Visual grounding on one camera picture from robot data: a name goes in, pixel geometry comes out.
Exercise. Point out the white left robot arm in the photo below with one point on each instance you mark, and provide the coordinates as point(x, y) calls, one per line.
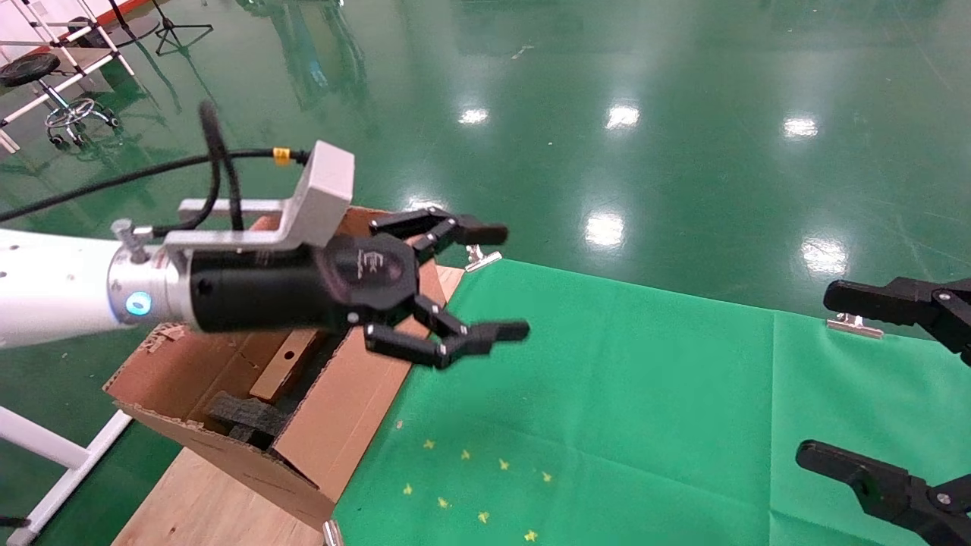
point(53, 284)

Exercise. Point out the black tripod stand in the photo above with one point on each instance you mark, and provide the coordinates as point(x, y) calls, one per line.
point(182, 30)

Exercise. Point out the black wheeled stool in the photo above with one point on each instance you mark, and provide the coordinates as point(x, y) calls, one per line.
point(29, 68)

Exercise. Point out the white tube table frame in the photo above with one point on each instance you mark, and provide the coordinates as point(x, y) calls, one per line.
point(45, 447)

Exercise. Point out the large open cardboard carton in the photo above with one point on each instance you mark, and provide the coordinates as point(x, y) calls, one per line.
point(341, 425)

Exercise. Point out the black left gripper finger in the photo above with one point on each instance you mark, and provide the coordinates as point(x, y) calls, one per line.
point(485, 334)

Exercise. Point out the green table cloth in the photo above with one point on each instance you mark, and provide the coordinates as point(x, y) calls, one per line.
point(667, 425)

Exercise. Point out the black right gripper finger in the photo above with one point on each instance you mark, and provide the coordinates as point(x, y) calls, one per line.
point(887, 299)
point(895, 493)

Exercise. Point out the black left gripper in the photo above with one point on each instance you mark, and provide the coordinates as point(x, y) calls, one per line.
point(265, 292)

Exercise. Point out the small brown cardboard box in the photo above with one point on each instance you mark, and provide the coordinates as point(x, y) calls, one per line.
point(284, 368)

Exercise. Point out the black foam insert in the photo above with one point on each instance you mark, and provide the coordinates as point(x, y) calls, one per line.
point(246, 417)

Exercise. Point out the black round stand base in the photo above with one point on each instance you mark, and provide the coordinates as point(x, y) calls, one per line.
point(129, 30)

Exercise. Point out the white tube rack frame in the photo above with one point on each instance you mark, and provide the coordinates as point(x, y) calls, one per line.
point(76, 67)

